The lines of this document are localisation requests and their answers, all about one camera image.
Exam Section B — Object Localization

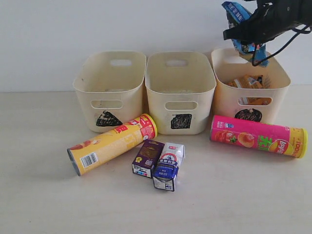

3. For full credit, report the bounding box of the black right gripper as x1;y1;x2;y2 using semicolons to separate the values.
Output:
223;0;312;44

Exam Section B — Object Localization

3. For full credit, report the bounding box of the blue noodle packet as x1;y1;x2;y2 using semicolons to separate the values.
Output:
221;1;269;67

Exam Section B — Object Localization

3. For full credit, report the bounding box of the orange noodle packet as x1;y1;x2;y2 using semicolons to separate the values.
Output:
226;75;272;106

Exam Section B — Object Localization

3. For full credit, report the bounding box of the white blue milk carton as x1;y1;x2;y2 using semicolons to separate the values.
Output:
153;142;185;192

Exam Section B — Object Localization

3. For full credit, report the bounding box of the purple small carton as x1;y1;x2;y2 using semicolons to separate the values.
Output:
132;139;165;178

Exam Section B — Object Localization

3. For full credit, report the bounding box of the cream bin with circle mark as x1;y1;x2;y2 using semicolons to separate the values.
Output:
211;49;291;124

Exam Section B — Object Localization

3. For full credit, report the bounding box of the cream bin with square mark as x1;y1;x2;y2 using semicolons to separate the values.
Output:
145;52;216;135

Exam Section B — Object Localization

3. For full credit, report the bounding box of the pink Lay's chips can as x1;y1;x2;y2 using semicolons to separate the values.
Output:
210;115;308;158

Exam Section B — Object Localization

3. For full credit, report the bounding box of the cream bin with triangle mark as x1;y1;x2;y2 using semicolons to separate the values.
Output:
73;51;146;133

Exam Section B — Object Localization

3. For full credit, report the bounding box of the yellow chips can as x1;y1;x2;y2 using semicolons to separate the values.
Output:
67;114;157;176

